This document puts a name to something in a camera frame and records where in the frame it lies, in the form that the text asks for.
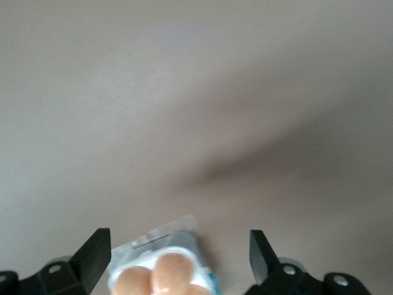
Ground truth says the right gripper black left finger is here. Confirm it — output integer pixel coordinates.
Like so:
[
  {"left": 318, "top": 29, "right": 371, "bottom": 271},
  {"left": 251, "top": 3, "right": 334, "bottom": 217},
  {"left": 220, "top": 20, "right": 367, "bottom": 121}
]
[{"left": 18, "top": 227, "right": 112, "bottom": 295}]

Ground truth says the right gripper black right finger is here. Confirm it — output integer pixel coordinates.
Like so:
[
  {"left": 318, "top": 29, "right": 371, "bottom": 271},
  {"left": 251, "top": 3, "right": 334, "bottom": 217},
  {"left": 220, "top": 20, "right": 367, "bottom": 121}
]
[{"left": 247, "top": 229, "right": 327, "bottom": 295}]

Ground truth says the clear plastic egg box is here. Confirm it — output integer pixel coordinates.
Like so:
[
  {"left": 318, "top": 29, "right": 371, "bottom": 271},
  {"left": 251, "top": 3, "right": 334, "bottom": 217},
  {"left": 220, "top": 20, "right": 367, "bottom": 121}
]
[{"left": 107, "top": 213, "right": 222, "bottom": 295}]

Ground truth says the brown egg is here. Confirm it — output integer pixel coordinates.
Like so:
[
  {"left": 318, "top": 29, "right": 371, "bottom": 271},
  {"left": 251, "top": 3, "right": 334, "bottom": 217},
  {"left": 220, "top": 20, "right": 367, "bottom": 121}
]
[
  {"left": 150, "top": 253, "right": 196, "bottom": 295},
  {"left": 187, "top": 282, "right": 212, "bottom": 295},
  {"left": 112, "top": 265, "right": 154, "bottom": 295}
]

